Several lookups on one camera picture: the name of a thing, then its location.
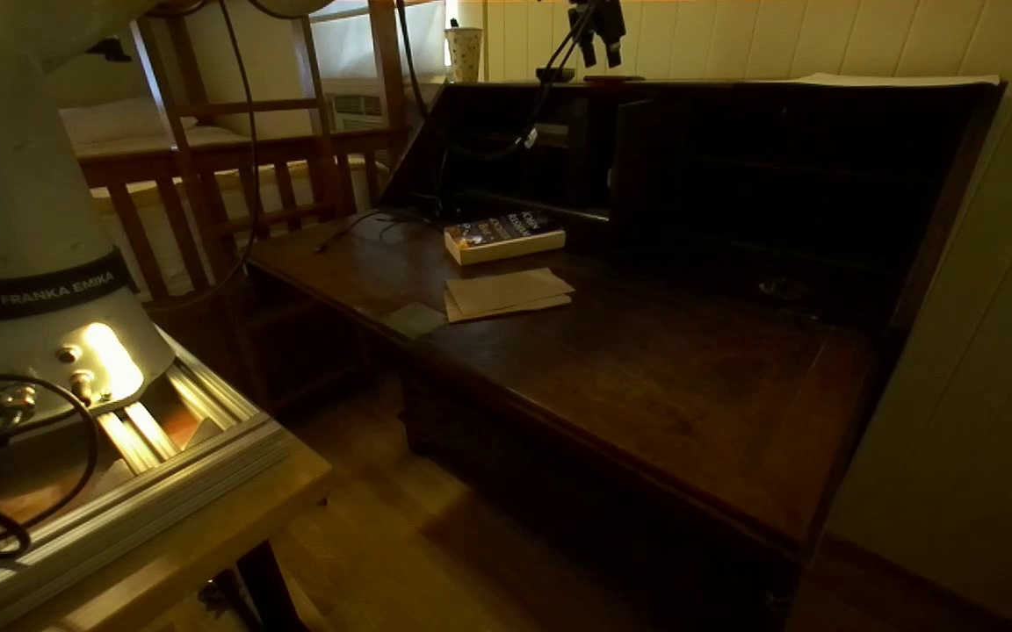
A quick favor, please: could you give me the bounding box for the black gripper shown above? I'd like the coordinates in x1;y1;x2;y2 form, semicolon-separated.
564;0;630;69

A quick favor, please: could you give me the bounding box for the polka dot paper cup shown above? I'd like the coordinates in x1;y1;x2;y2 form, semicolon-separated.
444;19;485;83

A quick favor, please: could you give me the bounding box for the white framed window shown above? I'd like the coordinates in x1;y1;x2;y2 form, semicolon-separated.
291;0;462;134

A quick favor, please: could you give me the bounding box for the small grey card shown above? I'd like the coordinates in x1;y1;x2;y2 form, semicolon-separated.
379;299;448;345

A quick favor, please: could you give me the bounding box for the dark wooden secretary desk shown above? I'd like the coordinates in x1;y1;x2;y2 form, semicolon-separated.
239;73;1012;632

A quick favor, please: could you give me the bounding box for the dark wooden chair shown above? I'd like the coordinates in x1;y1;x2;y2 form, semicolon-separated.
76;0;416;388

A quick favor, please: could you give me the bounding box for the black USB cable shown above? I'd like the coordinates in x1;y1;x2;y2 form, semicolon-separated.
311;79;551;257

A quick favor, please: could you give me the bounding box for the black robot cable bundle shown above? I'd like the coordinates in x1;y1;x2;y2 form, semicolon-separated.
0;368;103;571

